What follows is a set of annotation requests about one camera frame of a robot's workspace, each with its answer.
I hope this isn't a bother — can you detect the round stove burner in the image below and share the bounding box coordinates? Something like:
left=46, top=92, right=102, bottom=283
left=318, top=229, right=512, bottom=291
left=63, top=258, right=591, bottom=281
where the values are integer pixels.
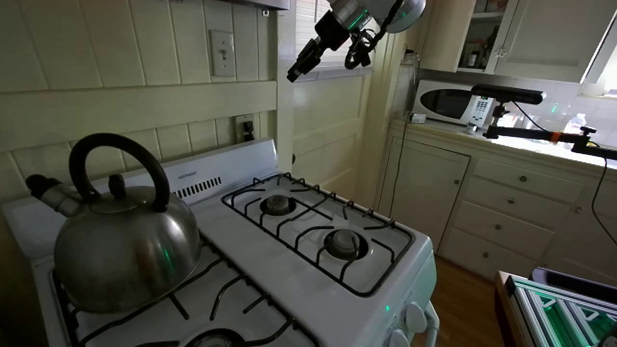
left=322, top=227, right=370, bottom=260
left=185, top=327, right=248, bottom=347
left=258, top=192, right=298, bottom=217

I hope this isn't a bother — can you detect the white wall light switch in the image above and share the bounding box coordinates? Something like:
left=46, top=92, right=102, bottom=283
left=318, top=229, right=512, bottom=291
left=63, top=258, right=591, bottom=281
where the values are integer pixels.
left=210, top=29, right=237, bottom=81

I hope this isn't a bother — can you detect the white cabinet drawer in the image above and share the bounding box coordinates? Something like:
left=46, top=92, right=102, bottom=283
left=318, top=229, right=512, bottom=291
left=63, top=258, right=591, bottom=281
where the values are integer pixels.
left=472, top=152, right=591, bottom=206
left=460, top=175, right=574, bottom=231
left=437, top=225, right=539, bottom=283
left=451, top=198, right=557, bottom=260

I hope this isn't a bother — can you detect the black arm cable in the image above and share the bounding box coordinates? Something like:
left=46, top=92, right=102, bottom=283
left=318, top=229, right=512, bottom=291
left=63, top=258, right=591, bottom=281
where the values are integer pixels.
left=343, top=25, right=389, bottom=71

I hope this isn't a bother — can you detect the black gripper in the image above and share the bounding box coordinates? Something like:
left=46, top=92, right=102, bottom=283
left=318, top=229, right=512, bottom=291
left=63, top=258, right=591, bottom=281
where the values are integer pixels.
left=285, top=7, right=352, bottom=84

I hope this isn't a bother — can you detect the steel kettle with black handle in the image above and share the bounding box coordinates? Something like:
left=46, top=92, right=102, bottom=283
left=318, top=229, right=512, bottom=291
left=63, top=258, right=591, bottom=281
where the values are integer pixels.
left=25, top=131, right=204, bottom=316

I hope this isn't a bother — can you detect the white cabinet door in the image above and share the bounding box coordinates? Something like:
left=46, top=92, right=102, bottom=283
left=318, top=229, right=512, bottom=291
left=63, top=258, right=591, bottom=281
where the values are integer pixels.
left=389, top=138, right=472, bottom=250

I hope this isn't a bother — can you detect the white base cabinet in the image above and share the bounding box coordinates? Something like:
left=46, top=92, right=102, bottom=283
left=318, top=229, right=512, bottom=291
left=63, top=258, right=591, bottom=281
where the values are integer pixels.
left=374, top=117, right=617, bottom=287

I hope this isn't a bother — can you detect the black stereo camera bar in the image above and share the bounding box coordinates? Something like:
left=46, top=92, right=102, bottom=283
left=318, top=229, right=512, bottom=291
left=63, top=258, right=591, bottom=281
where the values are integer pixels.
left=470, top=83, right=547, bottom=106

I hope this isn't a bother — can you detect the white gas stove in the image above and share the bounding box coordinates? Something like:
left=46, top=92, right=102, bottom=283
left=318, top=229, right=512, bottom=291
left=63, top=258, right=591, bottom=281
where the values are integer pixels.
left=0, top=137, right=443, bottom=347

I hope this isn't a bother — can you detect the white oven door handle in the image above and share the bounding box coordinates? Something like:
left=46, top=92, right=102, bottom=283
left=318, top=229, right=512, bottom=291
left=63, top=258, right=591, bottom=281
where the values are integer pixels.
left=420, top=298, right=443, bottom=347

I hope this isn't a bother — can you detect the wall power outlet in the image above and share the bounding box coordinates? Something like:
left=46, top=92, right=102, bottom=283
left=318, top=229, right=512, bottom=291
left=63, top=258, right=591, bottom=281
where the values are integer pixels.
left=233, top=113, right=256, bottom=144

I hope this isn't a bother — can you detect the thin black camera cable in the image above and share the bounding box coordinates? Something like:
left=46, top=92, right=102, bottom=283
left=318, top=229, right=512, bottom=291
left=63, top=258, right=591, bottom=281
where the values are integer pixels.
left=588, top=156, right=617, bottom=246

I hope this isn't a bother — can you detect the white stove knob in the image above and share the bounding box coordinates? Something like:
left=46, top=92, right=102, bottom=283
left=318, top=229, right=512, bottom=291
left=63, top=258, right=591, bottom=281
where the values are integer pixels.
left=403, top=302, right=430, bottom=335
left=385, top=327, right=412, bottom=347

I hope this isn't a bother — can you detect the white panel door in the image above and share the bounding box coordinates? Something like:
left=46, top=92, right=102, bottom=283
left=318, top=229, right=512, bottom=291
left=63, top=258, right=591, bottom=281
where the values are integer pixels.
left=289, top=63, right=377, bottom=202

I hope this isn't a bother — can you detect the black stove burner grate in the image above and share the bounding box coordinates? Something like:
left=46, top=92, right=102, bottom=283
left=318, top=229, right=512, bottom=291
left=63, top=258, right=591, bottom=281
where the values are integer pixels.
left=219, top=171, right=416, bottom=298
left=50, top=237, right=323, bottom=347

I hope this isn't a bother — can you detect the green white plastic rack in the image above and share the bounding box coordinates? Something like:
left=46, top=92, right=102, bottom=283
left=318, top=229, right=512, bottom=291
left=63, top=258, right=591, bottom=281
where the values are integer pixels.
left=509, top=275, right=617, bottom=347

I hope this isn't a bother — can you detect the white microwave oven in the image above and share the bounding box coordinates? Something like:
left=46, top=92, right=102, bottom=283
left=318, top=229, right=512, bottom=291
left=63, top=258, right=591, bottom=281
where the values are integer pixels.
left=410, top=79, right=497, bottom=129

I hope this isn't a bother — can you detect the dark flat tablet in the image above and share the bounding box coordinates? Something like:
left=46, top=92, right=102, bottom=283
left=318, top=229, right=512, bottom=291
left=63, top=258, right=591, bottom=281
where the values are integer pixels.
left=530, top=264, right=617, bottom=306

